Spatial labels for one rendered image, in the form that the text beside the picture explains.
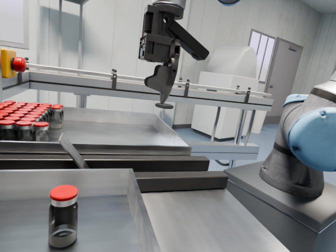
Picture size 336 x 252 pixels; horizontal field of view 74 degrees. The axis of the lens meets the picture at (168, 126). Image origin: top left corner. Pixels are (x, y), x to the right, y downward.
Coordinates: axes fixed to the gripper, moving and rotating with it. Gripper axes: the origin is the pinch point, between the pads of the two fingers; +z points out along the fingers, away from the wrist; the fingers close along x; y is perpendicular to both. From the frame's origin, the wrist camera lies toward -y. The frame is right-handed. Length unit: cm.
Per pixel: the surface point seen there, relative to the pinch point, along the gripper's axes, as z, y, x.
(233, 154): 49, -88, -84
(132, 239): 8.3, 12.9, 36.1
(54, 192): 3.7, 19.4, 35.4
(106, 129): 8.3, 13.6, 1.1
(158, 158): 6.5, 6.9, 22.2
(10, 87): 8, 49, -53
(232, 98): 6, -76, -82
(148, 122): 7.5, 2.3, -4.9
